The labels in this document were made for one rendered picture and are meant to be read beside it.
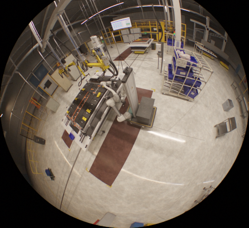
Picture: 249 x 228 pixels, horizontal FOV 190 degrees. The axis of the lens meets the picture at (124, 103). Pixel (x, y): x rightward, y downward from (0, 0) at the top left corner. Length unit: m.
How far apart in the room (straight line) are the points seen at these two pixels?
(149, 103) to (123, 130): 1.30
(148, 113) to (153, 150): 1.26
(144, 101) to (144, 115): 0.36
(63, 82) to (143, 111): 5.92
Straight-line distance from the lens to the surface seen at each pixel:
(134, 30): 10.30
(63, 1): 1.49
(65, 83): 6.51
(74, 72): 6.71
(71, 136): 2.66
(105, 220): 4.19
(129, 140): 2.50
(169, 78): 2.72
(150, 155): 2.51
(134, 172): 2.67
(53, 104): 6.30
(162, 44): 3.35
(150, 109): 1.80
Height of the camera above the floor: 2.46
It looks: 57 degrees down
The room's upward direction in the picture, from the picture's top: 25 degrees counter-clockwise
